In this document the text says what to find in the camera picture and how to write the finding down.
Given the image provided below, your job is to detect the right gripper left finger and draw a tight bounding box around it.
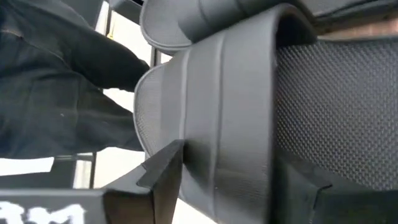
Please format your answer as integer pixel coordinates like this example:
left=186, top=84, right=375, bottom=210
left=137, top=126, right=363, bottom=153
left=102, top=139, right=186, bottom=224

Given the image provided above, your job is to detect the grey mesh office chair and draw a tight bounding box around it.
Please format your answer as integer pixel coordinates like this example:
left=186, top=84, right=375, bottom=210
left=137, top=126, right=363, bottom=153
left=133, top=2, right=398, bottom=224

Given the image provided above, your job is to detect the person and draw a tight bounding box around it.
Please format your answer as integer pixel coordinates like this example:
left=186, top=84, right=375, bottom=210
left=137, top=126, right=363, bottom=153
left=0, top=0, right=150, bottom=159

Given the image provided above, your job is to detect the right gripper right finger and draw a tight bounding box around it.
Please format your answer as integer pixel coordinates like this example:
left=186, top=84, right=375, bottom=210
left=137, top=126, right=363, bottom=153
left=270, top=149, right=398, bottom=224

